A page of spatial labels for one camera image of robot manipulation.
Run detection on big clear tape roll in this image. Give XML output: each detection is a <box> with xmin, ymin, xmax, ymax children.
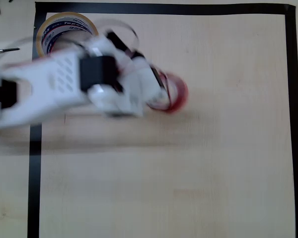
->
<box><xmin>36</xmin><ymin>12</ymin><xmax>100</xmax><ymax>58</ymax></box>

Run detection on small red tape roll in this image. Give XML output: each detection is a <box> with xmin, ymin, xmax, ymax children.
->
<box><xmin>146</xmin><ymin>71</ymin><xmax>189</xmax><ymax>114</ymax></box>

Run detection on black tape strip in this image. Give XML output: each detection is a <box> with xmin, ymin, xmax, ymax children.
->
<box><xmin>35</xmin><ymin>1</ymin><xmax>296</xmax><ymax>16</ymax></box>
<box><xmin>284</xmin><ymin>4</ymin><xmax>298</xmax><ymax>238</ymax></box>
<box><xmin>27</xmin><ymin>2</ymin><xmax>48</xmax><ymax>238</ymax></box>

